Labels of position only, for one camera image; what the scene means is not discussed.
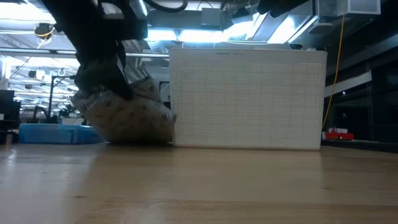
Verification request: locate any white perforated plastic basket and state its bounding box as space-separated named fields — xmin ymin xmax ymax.
xmin=169 ymin=48 xmax=328 ymax=151

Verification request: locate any black ceiling cable reel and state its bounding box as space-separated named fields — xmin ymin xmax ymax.
xmin=33 ymin=22 xmax=56 ymax=40

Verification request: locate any red flat object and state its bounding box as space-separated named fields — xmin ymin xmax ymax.
xmin=323 ymin=132 xmax=354 ymax=141

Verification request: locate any yellow hanging cable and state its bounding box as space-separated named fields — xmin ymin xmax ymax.
xmin=322 ymin=15 xmax=346 ymax=125

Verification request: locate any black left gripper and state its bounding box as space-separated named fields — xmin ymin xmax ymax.
xmin=54 ymin=18 xmax=135 ymax=101

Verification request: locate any grey patterned cloth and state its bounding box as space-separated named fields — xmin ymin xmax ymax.
xmin=71 ymin=77 xmax=178 ymax=146

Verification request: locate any blue plastic bin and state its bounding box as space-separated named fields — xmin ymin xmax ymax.
xmin=19 ymin=123 xmax=105 ymax=145

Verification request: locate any black equipment stack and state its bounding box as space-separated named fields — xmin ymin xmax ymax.
xmin=0 ymin=89 xmax=21 ymax=131

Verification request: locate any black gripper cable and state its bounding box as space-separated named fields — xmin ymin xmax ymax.
xmin=142 ymin=0 xmax=189 ymax=14

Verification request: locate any black metal frame stand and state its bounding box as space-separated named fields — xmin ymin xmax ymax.
xmin=48 ymin=75 xmax=78 ymax=124

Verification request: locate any grey ceiling box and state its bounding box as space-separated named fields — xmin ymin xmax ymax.
xmin=201 ymin=7 xmax=222 ymax=27

